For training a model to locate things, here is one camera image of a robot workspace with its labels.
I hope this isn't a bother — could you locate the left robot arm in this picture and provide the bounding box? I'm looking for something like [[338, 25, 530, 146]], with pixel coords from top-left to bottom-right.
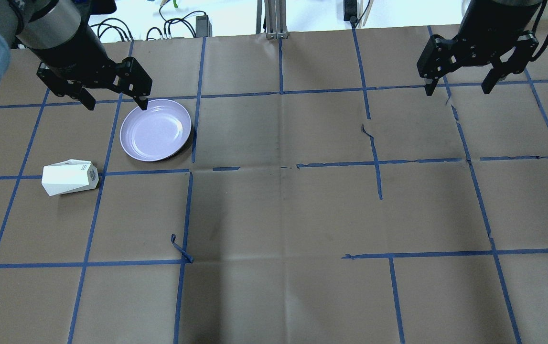
[[0, 0, 153, 110]]

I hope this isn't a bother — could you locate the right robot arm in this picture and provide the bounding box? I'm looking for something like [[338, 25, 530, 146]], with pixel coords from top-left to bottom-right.
[[417, 0, 548, 96]]

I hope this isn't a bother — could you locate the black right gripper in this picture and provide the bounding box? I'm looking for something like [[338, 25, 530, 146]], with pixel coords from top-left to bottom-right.
[[417, 31, 539, 97]]

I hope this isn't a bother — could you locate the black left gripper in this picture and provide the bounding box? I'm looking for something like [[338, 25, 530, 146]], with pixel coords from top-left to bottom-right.
[[36, 21, 153, 112]]

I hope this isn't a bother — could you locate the black plug with cable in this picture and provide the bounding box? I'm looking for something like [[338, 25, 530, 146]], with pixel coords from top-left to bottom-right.
[[342, 0, 374, 29]]

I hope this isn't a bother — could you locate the white faceted cup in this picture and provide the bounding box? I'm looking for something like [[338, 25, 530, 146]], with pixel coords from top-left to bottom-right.
[[42, 159, 99, 196]]

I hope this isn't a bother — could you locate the black power adapter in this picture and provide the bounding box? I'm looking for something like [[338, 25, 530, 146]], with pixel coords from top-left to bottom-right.
[[194, 14, 212, 38]]

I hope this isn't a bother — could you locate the black cables bundle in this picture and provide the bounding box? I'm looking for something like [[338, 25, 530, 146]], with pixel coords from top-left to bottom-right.
[[90, 11, 207, 43]]

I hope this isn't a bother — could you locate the metal frame post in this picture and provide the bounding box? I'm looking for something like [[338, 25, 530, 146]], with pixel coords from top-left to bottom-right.
[[256, 0, 289, 40]]

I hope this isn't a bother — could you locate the lavender plate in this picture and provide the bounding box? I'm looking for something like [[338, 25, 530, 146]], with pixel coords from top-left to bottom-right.
[[119, 99, 193, 162]]

